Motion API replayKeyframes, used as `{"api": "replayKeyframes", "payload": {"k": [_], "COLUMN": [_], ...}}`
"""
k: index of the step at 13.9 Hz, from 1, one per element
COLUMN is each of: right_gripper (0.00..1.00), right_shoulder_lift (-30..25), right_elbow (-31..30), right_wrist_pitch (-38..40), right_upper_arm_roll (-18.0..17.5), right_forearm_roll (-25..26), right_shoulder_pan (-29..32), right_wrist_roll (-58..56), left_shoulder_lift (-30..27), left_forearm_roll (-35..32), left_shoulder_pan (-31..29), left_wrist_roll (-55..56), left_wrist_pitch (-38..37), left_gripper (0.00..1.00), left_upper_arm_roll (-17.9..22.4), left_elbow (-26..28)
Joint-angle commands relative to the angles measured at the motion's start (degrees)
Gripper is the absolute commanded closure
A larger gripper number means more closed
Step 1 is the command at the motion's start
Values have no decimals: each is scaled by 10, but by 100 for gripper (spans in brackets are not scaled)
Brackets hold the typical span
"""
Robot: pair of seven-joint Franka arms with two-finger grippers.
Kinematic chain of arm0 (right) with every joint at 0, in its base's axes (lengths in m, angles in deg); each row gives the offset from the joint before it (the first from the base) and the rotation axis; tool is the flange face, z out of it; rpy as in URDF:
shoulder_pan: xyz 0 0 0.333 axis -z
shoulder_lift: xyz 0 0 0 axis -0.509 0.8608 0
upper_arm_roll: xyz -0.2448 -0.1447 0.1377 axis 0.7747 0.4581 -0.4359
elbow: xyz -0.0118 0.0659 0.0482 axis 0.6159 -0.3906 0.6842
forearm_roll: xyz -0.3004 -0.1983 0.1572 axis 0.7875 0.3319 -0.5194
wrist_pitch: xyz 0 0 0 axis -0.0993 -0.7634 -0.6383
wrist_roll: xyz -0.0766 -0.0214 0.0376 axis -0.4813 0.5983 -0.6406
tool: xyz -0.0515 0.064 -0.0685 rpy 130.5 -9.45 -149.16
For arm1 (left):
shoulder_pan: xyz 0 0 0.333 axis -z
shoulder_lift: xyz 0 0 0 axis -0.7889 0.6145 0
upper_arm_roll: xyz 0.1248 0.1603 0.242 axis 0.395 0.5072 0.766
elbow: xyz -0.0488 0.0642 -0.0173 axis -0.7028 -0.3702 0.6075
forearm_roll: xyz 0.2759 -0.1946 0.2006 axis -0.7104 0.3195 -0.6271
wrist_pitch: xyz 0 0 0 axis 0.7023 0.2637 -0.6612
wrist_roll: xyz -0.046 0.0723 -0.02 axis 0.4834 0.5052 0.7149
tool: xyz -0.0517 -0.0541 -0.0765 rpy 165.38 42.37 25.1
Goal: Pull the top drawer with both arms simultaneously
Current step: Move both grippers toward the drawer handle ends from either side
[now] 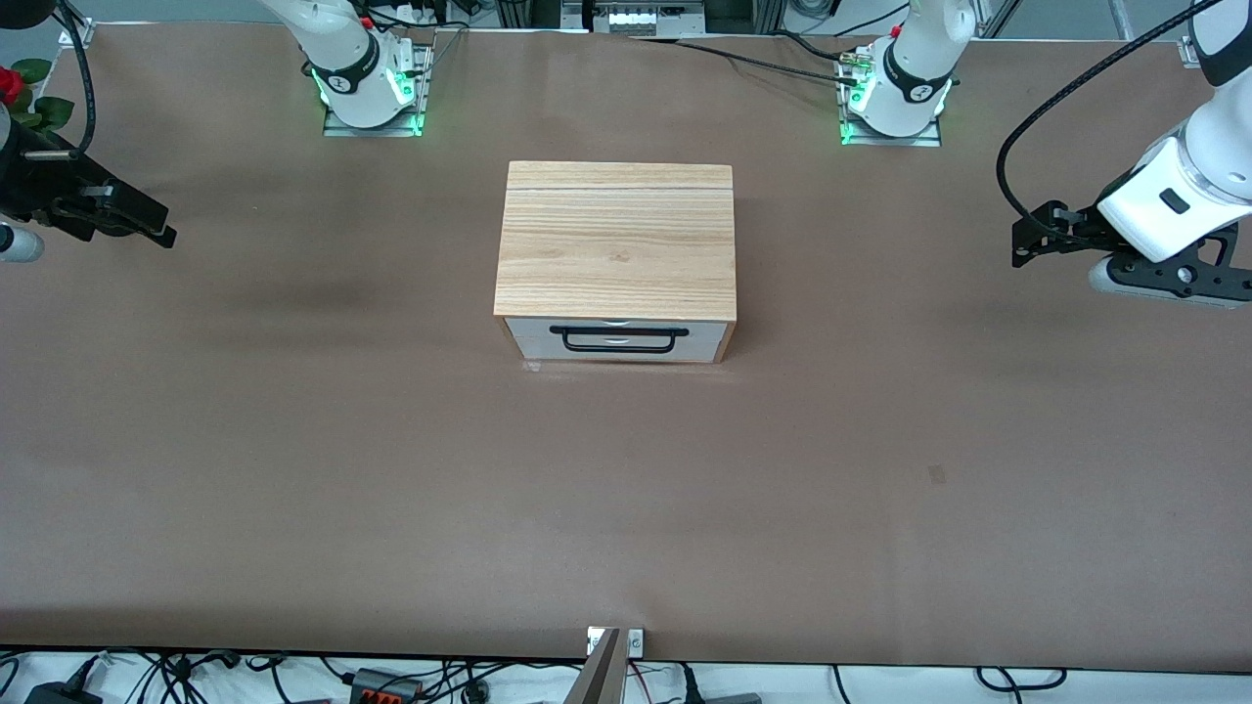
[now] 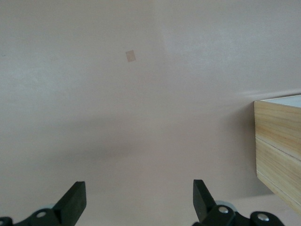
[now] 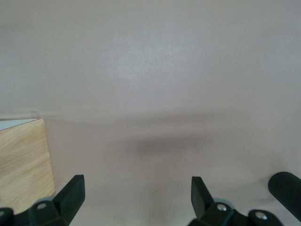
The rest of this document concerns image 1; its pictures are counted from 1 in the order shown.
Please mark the metal table corner bracket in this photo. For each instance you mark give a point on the metal table corner bracket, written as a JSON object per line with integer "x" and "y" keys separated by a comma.
{"x": 76, "y": 34}
{"x": 1193, "y": 51}

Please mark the artificial red rose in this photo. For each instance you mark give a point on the artificial red rose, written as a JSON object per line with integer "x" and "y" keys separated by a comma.
{"x": 10, "y": 86}

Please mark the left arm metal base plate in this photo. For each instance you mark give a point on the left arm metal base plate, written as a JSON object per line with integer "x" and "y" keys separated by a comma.
{"x": 929, "y": 139}

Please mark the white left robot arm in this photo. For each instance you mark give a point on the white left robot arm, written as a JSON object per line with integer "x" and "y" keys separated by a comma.
{"x": 905, "y": 68}

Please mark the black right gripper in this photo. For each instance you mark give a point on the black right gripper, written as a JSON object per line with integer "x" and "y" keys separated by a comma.
{"x": 29, "y": 191}

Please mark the black power adapter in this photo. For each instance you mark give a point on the black power adapter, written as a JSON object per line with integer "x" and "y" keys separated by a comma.
{"x": 64, "y": 692}

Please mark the metal table edge bracket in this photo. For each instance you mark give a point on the metal table edge bracket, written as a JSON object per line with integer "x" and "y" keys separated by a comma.
{"x": 636, "y": 642}

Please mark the white rack with holes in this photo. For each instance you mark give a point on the white rack with holes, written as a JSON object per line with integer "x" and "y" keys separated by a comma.
{"x": 528, "y": 328}

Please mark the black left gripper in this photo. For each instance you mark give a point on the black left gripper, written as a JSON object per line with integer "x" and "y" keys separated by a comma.
{"x": 1074, "y": 236}

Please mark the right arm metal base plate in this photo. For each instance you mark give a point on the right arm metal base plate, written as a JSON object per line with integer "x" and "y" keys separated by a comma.
{"x": 342, "y": 129}

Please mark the white power strip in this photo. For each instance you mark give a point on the white power strip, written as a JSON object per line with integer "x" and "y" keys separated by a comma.
{"x": 621, "y": 18}

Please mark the grey metal camera pole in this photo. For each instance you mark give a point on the grey metal camera pole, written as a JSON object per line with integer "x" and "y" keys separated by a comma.
{"x": 599, "y": 675}

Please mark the black box with orange levers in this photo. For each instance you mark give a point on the black box with orange levers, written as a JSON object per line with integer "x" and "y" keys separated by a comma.
{"x": 383, "y": 689}

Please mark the wooden drawer cabinet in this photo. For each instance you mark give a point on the wooden drawer cabinet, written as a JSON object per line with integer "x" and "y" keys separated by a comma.
{"x": 616, "y": 235}

